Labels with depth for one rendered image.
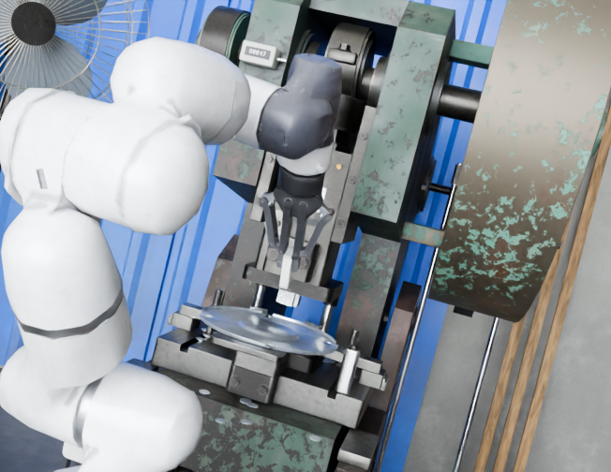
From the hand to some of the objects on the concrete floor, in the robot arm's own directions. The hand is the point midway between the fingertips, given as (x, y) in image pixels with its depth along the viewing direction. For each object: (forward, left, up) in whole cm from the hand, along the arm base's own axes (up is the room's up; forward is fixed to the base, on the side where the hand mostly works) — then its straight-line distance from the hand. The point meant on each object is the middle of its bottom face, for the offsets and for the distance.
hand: (287, 268), depth 128 cm
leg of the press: (+50, -7, -94) cm, 107 cm away
